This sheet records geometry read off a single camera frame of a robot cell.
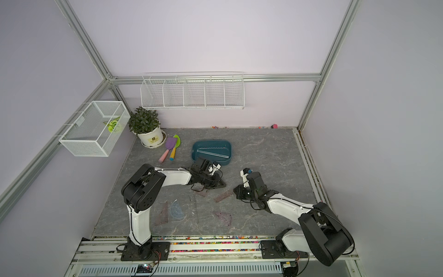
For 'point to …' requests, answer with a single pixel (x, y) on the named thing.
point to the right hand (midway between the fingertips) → (233, 188)
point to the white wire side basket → (96, 131)
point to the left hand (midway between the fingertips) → (225, 186)
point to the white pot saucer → (164, 138)
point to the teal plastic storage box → (199, 143)
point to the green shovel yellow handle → (177, 145)
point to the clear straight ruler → (220, 152)
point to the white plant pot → (152, 138)
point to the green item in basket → (112, 124)
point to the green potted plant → (142, 120)
